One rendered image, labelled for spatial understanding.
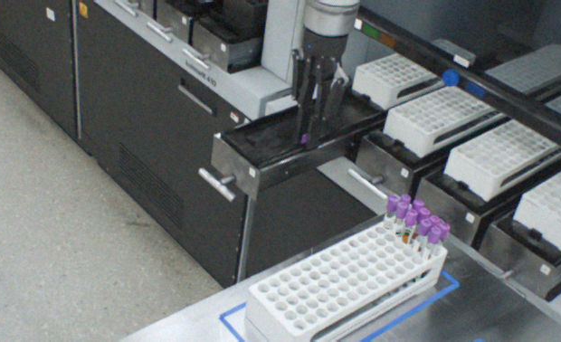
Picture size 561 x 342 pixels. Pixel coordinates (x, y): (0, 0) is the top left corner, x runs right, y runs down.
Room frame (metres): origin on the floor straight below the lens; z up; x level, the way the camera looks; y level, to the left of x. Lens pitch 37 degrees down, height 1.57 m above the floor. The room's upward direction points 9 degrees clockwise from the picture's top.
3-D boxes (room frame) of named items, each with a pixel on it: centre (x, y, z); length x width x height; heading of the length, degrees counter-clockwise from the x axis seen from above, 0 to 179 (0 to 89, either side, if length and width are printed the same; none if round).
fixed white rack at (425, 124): (1.29, -0.32, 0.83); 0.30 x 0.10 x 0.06; 137
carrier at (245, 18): (1.59, 0.15, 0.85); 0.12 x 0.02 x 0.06; 47
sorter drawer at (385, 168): (1.39, -0.41, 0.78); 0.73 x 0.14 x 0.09; 137
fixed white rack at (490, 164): (1.18, -0.43, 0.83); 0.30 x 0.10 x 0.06; 137
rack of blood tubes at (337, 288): (0.74, -0.12, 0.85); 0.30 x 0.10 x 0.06; 135
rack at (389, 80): (1.44, -0.26, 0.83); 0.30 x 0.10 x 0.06; 137
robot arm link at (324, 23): (1.15, -0.04, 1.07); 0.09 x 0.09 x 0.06
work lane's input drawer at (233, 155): (1.31, -0.13, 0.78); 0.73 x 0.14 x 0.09; 137
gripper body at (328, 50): (1.15, -0.04, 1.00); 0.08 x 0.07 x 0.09; 47
